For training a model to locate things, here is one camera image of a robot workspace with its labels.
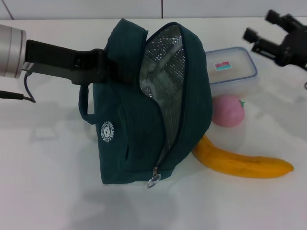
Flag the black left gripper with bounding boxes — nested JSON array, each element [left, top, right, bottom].
[[24, 39, 142, 86]]

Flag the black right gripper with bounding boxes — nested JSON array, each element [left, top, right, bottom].
[[241, 9, 307, 72]]

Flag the clear food container blue lid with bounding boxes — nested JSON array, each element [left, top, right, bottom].
[[205, 46, 261, 98]]

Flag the dark teal lunch bag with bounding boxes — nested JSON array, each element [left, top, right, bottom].
[[78, 18, 214, 190]]

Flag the pink toy peach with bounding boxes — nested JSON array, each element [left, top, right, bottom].
[[212, 93, 247, 128]]

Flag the yellow banana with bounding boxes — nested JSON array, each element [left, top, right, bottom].
[[192, 135, 295, 180]]

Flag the left gripper cable with plug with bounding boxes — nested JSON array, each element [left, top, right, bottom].
[[0, 68, 37, 104]]

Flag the thin pink wall cable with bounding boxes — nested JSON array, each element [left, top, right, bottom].
[[2, 0, 12, 20]]

